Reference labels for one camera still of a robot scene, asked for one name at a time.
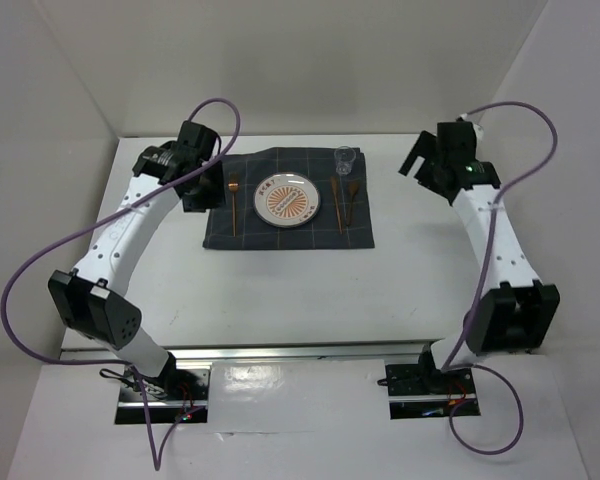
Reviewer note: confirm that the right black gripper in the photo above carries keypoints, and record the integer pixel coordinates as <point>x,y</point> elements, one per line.
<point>425,148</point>

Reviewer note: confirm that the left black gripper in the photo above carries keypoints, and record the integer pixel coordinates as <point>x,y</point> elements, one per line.
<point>216,196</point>

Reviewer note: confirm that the copper fork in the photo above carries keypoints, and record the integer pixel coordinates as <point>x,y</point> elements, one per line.
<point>233,186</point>

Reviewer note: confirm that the patterned glass plate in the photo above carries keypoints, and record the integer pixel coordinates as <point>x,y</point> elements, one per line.
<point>286,200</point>

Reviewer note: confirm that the copper spoon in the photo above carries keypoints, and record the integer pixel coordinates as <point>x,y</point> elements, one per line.
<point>353,189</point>

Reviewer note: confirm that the clear plastic cup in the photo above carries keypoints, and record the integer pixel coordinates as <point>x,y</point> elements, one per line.
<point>344,158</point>

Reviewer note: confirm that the copper knife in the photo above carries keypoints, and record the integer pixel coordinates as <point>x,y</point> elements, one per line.
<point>335,191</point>

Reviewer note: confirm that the dark grey checked cloth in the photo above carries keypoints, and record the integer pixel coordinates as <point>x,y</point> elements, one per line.
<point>321,233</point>

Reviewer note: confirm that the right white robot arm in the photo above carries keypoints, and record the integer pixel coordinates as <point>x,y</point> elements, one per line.
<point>512,308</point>

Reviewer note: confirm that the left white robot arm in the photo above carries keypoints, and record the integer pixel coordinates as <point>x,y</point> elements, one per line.
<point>91,298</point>

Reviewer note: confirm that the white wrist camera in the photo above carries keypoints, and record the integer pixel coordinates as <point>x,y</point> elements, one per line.
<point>477,128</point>

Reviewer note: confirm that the aluminium frame rail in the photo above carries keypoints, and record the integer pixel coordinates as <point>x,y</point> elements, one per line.
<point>417,283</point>

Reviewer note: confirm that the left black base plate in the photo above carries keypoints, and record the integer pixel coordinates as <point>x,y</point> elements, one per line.
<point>163,407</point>

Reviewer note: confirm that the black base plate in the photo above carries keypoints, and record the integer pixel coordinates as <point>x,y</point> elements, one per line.
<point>411,396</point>
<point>163,407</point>

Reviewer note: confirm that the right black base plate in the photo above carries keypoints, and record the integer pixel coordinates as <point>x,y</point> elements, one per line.
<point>411,396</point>

